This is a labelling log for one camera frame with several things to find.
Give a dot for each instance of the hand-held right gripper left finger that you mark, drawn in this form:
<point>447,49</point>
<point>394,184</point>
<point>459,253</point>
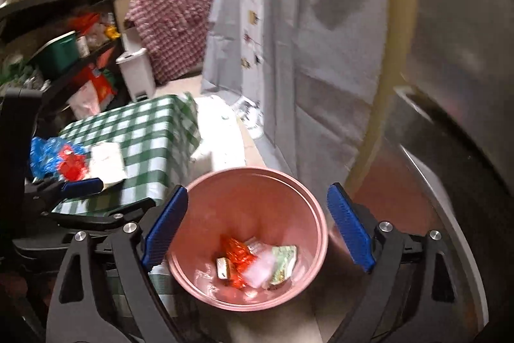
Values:
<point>164,226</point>

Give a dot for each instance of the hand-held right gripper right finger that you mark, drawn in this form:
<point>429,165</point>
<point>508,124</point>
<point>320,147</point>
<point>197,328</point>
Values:
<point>349,226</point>

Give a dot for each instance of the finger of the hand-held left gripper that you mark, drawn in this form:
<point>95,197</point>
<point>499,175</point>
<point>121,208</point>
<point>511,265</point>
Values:
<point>132,206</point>
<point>82,186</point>

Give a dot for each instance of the red plastic mesh bag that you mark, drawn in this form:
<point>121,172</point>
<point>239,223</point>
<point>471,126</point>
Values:
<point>72,168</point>

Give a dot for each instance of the blue plastic bag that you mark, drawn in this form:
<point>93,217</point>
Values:
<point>44,158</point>

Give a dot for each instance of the white paper carton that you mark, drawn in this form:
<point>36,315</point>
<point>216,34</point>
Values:
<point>106,162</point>

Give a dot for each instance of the small brown yellow packet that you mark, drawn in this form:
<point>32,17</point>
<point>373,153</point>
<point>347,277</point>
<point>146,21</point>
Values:
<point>223,269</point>

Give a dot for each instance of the green snack packet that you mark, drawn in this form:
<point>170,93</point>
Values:
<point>283,264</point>

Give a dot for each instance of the red foil wrapper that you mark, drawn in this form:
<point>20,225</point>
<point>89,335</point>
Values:
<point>239,260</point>

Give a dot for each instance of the pink plastic bucket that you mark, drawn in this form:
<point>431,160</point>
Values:
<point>249,206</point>

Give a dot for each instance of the green checkered tablecloth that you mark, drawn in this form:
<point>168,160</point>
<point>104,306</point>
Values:
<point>148,134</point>

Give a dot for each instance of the green plastic bag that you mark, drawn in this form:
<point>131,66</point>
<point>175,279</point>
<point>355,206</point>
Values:
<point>16,71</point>

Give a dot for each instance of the red white plastic bag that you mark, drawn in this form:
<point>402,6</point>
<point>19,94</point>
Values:
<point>90,94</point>

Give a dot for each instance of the green cooler box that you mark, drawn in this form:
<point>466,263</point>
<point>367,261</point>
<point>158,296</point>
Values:
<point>60,51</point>

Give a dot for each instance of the white pedal bin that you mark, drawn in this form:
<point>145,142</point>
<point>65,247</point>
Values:
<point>138,73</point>

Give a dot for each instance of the grey deer print curtain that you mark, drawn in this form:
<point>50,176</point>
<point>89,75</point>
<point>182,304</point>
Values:
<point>321,86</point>

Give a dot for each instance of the red plaid shirt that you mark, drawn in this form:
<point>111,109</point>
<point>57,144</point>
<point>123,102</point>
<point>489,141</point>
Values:
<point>176,29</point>

